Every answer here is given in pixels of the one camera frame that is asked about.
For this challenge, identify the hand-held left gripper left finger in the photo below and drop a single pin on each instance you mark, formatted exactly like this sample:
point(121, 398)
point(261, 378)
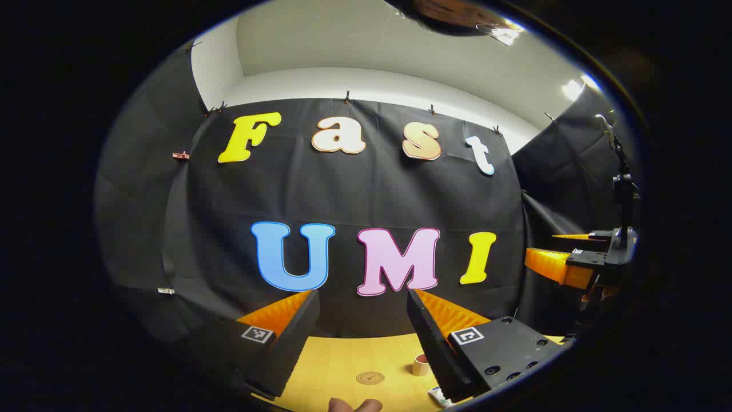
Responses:
point(289, 343)

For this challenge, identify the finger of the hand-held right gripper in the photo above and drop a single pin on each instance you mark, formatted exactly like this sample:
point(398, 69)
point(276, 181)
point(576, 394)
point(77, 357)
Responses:
point(597, 235)
point(557, 266)

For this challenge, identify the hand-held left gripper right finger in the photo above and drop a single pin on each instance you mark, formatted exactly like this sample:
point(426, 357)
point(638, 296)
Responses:
point(434, 349)

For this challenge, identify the beige cup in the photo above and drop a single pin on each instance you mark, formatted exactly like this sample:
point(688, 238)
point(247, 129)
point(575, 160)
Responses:
point(421, 367)

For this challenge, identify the white toothpaste tube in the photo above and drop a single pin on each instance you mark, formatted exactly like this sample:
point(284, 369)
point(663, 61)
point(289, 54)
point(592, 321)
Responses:
point(439, 396)

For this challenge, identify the round brown coaster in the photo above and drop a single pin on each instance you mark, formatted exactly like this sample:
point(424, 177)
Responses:
point(370, 377)

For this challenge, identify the wooden desktop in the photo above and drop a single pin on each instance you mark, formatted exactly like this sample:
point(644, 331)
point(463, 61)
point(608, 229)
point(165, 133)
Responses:
point(343, 360)

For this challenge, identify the black backdrop cloth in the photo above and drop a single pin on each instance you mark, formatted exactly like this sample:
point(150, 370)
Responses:
point(354, 194)

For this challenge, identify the small red clip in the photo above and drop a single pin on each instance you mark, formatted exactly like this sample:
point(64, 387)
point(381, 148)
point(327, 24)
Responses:
point(180, 155)

